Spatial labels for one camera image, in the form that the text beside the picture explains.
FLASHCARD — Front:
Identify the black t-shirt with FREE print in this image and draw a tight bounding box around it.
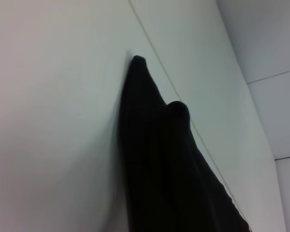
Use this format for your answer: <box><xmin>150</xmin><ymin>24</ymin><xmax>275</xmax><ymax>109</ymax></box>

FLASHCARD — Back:
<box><xmin>117</xmin><ymin>55</ymin><xmax>251</xmax><ymax>232</ymax></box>

